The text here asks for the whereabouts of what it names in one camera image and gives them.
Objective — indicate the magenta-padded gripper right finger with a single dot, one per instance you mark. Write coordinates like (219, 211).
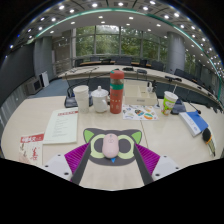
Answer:
(148, 158)

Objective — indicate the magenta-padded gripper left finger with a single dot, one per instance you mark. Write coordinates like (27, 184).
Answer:
(75, 158)

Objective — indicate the pink computer mouse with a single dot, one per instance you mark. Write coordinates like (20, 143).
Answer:
(110, 146)

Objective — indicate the black green cat-shaped mouse pad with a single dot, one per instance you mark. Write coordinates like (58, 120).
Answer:
(128, 146)

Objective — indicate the red white booklet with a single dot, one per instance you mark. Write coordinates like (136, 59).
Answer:
(31, 150)

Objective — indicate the colourful sticker sheet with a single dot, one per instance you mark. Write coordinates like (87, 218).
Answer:
(140, 112)

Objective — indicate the green white paper cup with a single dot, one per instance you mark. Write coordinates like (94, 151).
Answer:
(168, 105)

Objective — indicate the stack of white paper cups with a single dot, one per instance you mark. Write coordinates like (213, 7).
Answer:
(81, 98)

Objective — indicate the white open cardboard box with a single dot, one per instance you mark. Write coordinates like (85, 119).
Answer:
(140, 98)

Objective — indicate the blue white book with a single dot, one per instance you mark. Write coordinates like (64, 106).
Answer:
(196, 121)

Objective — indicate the red drink bottle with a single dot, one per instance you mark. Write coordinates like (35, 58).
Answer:
(116, 96)

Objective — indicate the group of black chairs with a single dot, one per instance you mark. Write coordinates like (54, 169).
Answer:
(123, 61)

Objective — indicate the group of ceiling lights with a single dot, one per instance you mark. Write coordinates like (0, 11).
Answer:
(101, 16)

